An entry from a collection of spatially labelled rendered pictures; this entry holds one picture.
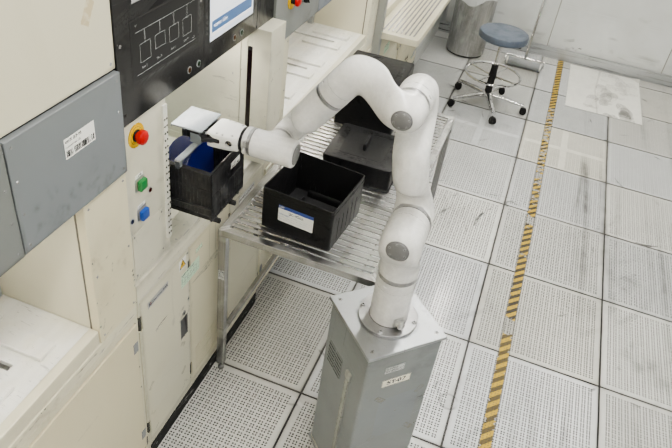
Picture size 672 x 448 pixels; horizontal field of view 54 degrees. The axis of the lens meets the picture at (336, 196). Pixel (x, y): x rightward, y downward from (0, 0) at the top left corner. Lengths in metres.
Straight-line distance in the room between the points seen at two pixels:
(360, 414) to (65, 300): 0.97
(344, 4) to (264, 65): 1.49
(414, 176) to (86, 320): 0.96
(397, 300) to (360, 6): 2.09
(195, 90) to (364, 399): 1.25
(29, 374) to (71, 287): 0.23
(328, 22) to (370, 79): 2.17
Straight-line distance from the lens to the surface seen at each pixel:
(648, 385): 3.40
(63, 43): 1.44
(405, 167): 1.71
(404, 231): 1.76
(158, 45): 1.72
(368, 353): 2.00
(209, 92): 2.46
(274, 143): 1.85
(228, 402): 2.79
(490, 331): 3.27
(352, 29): 3.75
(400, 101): 1.57
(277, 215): 2.31
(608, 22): 6.31
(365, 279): 2.22
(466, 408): 2.94
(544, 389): 3.13
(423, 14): 4.27
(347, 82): 1.66
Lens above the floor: 2.26
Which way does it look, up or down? 36 degrees down
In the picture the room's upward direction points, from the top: 8 degrees clockwise
